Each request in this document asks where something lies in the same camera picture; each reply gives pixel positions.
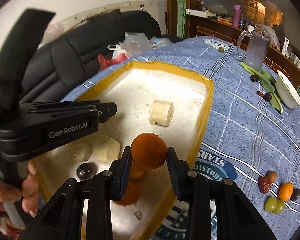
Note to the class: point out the green leafy vegetable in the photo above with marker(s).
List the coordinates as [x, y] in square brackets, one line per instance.
[267, 82]

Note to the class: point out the red plastic bag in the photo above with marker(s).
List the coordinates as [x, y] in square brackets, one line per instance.
[105, 63]

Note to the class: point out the person left hand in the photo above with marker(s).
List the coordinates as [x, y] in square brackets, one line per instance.
[29, 192]

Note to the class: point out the white foam tray yellow rim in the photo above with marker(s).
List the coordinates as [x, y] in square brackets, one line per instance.
[156, 97]

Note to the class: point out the clear plastic bag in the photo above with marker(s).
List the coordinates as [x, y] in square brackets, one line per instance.
[135, 44]

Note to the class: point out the pale foam block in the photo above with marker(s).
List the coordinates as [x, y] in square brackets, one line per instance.
[161, 113]

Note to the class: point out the dark plum in tray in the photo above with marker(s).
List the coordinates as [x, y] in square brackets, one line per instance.
[84, 171]

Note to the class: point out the black leather sofa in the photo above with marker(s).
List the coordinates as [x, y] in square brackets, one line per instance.
[63, 64]

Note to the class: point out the glass pitcher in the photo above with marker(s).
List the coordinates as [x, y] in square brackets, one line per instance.
[257, 48]

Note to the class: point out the purple thermos bottle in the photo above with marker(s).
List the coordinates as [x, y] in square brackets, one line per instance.
[237, 15]

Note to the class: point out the dark cherry near leaves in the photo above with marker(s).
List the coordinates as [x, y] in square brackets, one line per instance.
[254, 78]

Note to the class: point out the orange tangerine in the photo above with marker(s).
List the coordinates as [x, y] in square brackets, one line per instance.
[149, 151]
[285, 191]

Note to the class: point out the blue plaid tablecloth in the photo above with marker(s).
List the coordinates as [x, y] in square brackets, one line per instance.
[243, 128]

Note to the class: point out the red jujube date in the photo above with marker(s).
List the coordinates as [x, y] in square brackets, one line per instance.
[264, 185]

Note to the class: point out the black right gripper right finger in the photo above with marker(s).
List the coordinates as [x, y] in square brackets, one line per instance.
[237, 218]

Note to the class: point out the white bowl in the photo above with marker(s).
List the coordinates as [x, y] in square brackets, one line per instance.
[286, 91]

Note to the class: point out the brown kiwi fruit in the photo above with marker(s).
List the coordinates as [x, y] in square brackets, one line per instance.
[271, 176]

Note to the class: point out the green grape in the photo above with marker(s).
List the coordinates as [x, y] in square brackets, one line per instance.
[270, 204]
[279, 207]

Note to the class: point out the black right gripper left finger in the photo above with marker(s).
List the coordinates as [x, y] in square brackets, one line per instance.
[61, 216]

